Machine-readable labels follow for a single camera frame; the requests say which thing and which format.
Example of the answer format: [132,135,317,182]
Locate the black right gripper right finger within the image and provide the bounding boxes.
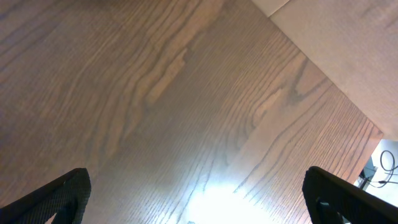
[302,166,397,224]

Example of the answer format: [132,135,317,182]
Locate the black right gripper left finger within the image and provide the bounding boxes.
[1,168,91,224]

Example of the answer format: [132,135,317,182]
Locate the black cables on floor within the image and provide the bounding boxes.
[359,150,398,189]

